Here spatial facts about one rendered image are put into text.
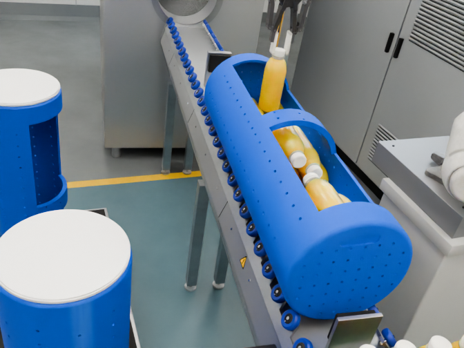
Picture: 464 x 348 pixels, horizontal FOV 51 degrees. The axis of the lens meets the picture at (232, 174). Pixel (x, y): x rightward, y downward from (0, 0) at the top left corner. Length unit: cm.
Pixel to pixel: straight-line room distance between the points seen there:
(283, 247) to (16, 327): 56
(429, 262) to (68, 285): 98
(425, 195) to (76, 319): 99
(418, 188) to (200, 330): 120
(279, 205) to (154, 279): 148
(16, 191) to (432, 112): 215
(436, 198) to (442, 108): 145
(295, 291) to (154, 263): 157
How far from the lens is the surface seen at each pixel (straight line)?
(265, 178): 113
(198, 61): 238
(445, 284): 157
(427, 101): 295
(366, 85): 337
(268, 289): 119
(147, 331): 225
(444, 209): 145
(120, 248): 109
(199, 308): 235
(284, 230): 101
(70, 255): 108
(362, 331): 107
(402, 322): 167
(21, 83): 180
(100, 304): 104
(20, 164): 178
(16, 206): 188
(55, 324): 105
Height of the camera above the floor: 178
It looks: 33 degrees down
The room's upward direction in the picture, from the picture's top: 10 degrees clockwise
